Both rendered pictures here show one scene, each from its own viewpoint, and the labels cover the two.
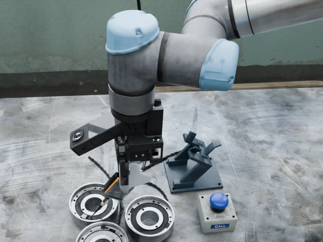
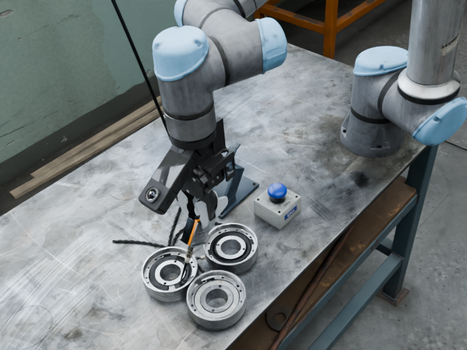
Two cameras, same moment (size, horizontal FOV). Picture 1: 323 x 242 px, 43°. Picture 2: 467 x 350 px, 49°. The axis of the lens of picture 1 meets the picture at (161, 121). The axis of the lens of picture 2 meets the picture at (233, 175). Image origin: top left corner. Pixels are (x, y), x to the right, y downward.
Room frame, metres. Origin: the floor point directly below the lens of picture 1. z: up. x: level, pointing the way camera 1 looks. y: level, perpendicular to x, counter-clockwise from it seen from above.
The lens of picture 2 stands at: (-0.03, 0.36, 1.60)
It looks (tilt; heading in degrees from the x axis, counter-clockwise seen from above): 42 degrees down; 326
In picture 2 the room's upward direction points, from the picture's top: 5 degrees counter-clockwise
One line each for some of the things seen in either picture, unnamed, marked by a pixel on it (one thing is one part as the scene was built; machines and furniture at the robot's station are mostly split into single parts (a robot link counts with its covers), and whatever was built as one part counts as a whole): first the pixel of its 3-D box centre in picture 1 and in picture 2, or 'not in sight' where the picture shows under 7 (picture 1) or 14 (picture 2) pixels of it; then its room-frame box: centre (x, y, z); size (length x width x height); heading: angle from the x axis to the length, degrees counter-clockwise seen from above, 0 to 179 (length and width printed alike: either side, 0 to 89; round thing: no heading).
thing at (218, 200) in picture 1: (217, 205); (277, 196); (0.55, -0.13, 0.85); 0.04 x 0.04 x 0.05
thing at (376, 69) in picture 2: not in sight; (381, 80); (0.58, -0.47, 0.97); 0.13 x 0.12 x 0.14; 172
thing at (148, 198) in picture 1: (149, 220); (231, 249); (0.52, 0.01, 0.82); 0.10 x 0.10 x 0.04
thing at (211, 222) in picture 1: (218, 212); (279, 203); (0.55, -0.14, 0.82); 0.08 x 0.07 x 0.05; 99
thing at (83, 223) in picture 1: (94, 206); (171, 275); (0.54, 0.13, 0.82); 0.10 x 0.10 x 0.04
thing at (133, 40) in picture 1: (134, 52); (185, 71); (0.53, 0.05, 1.23); 0.09 x 0.08 x 0.11; 82
